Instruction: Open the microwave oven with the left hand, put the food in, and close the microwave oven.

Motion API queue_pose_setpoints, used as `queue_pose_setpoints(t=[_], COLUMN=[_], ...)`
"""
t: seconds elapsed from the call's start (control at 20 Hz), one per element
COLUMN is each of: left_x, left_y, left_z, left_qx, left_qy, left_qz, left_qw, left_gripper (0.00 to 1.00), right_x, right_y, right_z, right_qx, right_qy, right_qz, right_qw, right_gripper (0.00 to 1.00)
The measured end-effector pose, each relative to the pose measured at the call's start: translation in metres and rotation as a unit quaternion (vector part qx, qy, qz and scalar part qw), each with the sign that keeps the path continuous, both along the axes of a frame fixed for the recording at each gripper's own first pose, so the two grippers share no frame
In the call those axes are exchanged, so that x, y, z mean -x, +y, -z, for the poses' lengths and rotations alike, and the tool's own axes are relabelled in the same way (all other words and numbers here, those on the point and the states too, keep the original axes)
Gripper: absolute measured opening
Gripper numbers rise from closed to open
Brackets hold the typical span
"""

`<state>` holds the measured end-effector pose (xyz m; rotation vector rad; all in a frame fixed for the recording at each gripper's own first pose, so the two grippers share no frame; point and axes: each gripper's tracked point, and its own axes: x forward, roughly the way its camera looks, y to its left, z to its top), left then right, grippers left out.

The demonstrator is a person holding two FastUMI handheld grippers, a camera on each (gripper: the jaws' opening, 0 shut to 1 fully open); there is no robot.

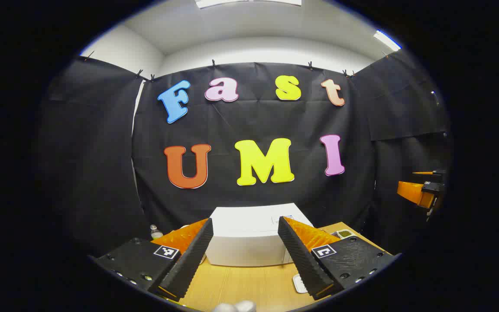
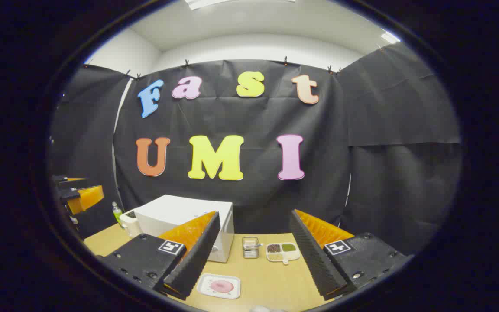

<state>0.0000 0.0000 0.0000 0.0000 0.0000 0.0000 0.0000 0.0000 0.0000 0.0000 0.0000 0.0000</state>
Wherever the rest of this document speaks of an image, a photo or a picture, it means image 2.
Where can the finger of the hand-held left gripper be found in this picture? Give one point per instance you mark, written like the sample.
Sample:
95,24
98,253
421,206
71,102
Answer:
87,197
61,180

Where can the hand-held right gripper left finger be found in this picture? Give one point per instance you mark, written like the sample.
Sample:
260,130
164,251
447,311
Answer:
197,260

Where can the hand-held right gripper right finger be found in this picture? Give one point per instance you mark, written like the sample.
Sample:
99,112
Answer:
314,260

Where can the white square plate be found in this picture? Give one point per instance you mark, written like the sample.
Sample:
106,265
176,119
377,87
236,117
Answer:
204,292

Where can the pink round food slice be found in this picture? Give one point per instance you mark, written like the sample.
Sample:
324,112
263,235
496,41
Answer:
221,286

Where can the white microwave oven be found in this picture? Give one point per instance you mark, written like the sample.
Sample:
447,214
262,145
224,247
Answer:
176,212

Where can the white divided grain dish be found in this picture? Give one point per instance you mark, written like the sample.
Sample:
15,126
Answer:
282,256

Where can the green label drink bottle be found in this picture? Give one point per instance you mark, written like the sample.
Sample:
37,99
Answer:
117,213

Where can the ceiling light panel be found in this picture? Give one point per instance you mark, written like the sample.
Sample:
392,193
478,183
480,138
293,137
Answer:
390,37
215,3

